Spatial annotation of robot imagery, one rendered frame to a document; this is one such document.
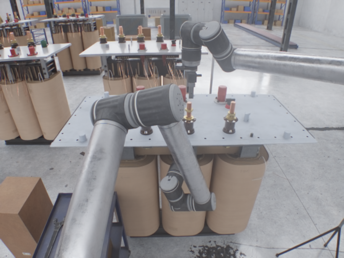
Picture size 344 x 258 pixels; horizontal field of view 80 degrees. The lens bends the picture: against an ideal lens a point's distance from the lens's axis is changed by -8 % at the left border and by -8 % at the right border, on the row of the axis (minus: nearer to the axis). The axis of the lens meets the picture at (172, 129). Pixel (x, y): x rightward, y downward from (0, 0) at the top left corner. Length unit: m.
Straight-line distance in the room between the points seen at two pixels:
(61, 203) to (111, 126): 1.06
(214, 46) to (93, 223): 0.87
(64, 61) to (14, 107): 3.85
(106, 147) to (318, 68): 0.84
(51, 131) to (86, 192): 3.08
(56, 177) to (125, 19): 11.22
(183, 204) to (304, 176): 2.47
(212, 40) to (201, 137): 0.61
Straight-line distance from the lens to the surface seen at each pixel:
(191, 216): 2.04
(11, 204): 1.92
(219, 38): 1.08
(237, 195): 1.93
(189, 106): 1.36
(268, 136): 1.54
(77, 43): 7.19
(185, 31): 1.20
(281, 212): 2.97
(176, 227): 2.17
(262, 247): 2.61
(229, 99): 1.79
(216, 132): 1.47
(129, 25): 13.44
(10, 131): 4.25
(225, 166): 1.72
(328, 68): 0.98
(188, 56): 1.22
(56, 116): 3.70
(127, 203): 1.92
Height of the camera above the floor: 2.14
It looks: 32 degrees down
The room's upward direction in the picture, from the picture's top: straight up
